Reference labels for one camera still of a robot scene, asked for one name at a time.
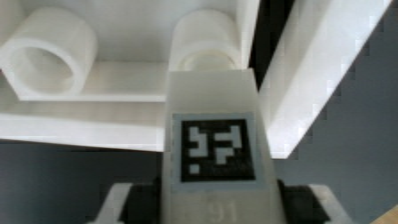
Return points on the white seat block with pegs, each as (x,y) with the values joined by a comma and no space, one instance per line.
(99,55)

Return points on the white chair leg block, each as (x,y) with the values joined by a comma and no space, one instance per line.
(220,183)

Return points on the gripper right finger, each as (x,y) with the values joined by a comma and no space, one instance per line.
(312,205)

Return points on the white right barrier rail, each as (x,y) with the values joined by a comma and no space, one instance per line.
(328,30)

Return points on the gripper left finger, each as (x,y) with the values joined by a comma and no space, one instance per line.
(131,205)

